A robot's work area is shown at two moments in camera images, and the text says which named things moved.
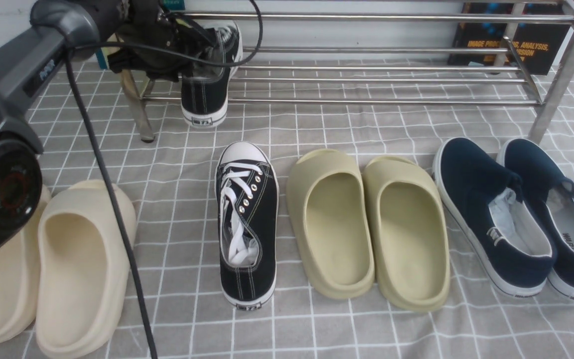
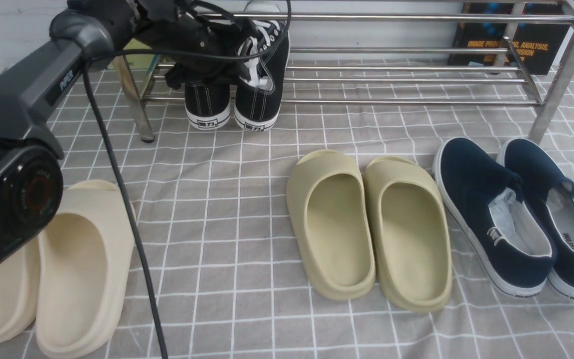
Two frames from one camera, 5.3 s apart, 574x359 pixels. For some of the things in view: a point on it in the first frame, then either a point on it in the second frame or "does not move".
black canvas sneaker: (247, 200) -> (263, 54)
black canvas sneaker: (204, 94) does not move
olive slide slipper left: (329, 224) does not move
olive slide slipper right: (407, 234) does not move
